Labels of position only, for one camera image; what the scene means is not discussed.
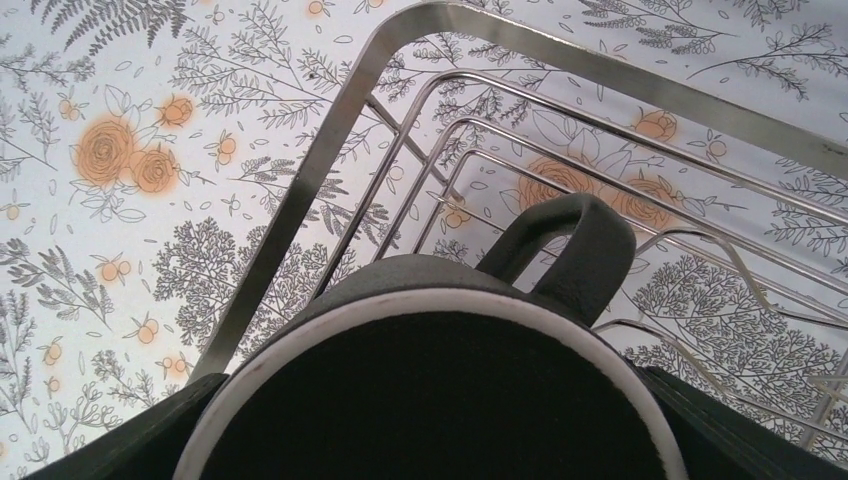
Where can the floral patterned table mat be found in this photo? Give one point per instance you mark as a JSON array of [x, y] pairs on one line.
[[145, 146]]

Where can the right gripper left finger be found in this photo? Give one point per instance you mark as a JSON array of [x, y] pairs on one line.
[[147, 446]]

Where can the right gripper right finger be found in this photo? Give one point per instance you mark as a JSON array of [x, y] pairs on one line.
[[717, 442]]

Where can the metal wire dish rack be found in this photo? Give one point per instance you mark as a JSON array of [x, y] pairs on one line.
[[718, 129]]

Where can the black matte mug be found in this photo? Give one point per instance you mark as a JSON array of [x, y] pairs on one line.
[[419, 367]]

